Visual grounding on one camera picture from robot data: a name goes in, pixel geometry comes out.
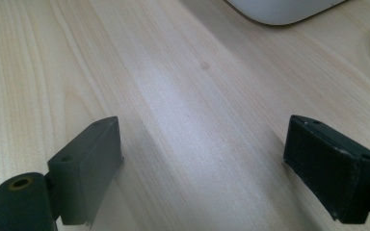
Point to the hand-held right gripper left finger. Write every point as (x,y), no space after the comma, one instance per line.
(86,173)

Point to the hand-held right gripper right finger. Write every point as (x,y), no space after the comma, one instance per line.
(330,173)

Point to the pale divided storage box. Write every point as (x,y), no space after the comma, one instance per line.
(282,9)

